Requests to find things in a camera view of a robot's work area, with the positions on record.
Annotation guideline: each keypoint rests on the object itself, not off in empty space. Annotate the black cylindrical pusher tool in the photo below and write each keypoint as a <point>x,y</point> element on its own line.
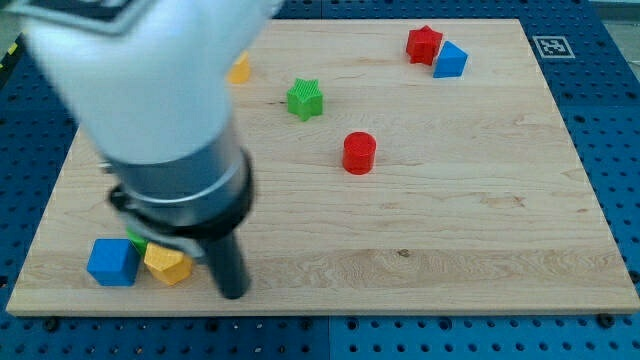
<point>226,265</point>

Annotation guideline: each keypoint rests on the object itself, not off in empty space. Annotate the red cylinder block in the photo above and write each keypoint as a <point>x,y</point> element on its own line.
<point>359,150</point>

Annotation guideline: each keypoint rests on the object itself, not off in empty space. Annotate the green cylinder block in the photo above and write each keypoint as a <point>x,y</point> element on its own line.
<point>140,243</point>

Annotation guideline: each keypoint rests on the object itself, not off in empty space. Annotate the wooden board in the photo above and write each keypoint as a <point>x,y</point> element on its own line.
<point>477,204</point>

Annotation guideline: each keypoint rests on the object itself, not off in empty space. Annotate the yellow pentagon block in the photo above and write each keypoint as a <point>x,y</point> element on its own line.
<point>167,265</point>

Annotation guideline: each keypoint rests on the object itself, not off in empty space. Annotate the blue cube block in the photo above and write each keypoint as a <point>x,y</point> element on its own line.
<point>113,262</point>

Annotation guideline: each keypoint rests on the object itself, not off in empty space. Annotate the white fiducial marker tag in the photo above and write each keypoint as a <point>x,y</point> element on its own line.
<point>553,47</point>

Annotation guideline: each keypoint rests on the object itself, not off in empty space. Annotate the red star block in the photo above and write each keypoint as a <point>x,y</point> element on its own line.
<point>423,45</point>

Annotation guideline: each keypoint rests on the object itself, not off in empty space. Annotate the blue triangle block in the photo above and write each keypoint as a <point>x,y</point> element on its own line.
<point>451,61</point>

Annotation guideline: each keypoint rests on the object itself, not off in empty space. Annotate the yellow block at top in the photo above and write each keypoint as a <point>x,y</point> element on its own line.
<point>240,70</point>

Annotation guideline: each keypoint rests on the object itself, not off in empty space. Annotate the green star block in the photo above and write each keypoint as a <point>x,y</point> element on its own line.
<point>305,99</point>

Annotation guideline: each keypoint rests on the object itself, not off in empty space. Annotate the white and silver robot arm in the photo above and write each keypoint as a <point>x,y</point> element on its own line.
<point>146,81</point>

